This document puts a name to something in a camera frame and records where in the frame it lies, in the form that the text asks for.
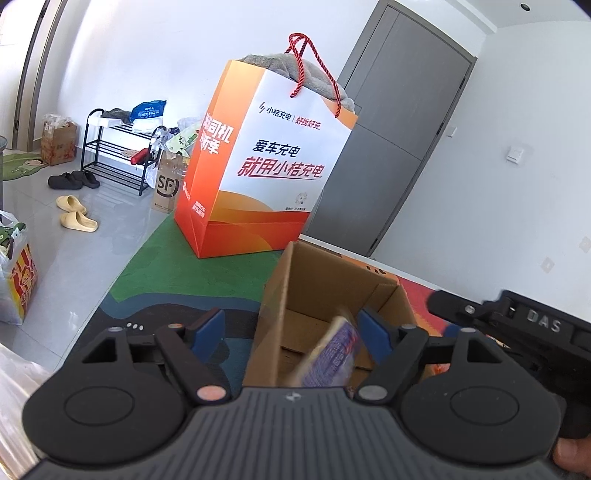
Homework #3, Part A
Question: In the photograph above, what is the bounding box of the black shoe rack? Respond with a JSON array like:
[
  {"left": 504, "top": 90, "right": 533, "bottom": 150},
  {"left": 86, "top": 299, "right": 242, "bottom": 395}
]
[{"left": 80, "top": 108, "right": 165, "bottom": 196}]

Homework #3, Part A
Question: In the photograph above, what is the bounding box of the colourful table mat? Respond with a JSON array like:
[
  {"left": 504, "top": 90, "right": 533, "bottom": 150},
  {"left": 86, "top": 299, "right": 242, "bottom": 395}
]
[{"left": 71, "top": 218, "right": 447, "bottom": 392}]

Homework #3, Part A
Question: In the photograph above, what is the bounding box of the person right hand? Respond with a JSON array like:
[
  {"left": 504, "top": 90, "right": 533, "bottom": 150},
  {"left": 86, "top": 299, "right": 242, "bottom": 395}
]
[{"left": 553, "top": 437, "right": 591, "bottom": 477}]

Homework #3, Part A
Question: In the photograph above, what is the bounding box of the grey blanket in bag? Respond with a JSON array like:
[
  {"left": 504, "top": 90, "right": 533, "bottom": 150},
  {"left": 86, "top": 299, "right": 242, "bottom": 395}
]
[{"left": 241, "top": 53, "right": 355, "bottom": 112}]

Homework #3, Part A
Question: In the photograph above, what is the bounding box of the green floor mat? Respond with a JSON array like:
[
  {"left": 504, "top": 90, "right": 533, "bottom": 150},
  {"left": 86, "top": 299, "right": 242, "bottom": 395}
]
[{"left": 3, "top": 153, "right": 47, "bottom": 181}]

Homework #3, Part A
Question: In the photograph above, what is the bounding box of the brown cardboard box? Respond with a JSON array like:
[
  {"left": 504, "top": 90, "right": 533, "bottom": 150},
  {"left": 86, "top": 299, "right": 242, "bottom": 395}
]
[{"left": 242, "top": 241, "right": 417, "bottom": 387}]

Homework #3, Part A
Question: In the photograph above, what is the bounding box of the red yellow plastic bag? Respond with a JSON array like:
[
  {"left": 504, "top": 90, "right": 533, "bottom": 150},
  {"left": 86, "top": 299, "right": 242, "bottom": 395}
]
[{"left": 0, "top": 211, "right": 38, "bottom": 325}]

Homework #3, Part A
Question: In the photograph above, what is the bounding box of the grey door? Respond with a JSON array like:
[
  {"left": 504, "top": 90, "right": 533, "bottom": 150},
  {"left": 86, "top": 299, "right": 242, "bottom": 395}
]
[{"left": 304, "top": 3, "right": 476, "bottom": 255}]

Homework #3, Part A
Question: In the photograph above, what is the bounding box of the orange white paper bag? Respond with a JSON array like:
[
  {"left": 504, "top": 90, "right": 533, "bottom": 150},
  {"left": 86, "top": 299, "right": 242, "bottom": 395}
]
[{"left": 174, "top": 60, "right": 356, "bottom": 259}]

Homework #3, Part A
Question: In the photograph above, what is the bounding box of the blue bag on rack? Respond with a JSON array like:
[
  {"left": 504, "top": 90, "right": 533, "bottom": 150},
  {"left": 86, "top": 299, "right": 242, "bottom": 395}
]
[{"left": 129, "top": 100, "right": 166, "bottom": 123}]

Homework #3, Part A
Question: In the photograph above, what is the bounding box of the black slipper pair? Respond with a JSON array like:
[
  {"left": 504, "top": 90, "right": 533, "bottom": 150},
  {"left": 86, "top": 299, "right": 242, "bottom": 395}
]
[{"left": 47, "top": 170, "right": 100, "bottom": 190}]

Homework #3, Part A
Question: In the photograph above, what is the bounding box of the yellow slipper near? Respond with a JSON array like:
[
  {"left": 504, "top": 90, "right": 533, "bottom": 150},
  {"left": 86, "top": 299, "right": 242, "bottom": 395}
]
[{"left": 60, "top": 211, "right": 98, "bottom": 233}]

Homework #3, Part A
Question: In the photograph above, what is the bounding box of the yellow slipper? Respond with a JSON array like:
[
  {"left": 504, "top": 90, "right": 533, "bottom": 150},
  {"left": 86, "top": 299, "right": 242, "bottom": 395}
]
[
  {"left": 55, "top": 195, "right": 87, "bottom": 215},
  {"left": 60, "top": 211, "right": 98, "bottom": 233}
]

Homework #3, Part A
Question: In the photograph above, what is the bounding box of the white wall switch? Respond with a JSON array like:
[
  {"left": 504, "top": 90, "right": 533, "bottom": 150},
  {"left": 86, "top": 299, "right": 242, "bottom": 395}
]
[{"left": 506, "top": 146, "right": 525, "bottom": 165}]

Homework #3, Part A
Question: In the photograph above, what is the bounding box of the yellow slipper far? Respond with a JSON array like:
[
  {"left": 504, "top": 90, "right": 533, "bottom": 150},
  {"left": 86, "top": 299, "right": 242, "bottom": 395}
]
[{"left": 55, "top": 195, "right": 87, "bottom": 215}]

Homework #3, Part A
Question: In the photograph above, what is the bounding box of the brown carton by wall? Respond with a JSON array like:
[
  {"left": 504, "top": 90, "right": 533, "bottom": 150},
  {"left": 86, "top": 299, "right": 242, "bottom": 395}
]
[{"left": 41, "top": 114, "right": 78, "bottom": 166}]

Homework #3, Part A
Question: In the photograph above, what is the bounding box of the purple snack packet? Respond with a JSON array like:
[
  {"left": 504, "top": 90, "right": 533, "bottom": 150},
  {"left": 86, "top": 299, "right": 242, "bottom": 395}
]
[{"left": 287, "top": 314, "right": 361, "bottom": 388}]

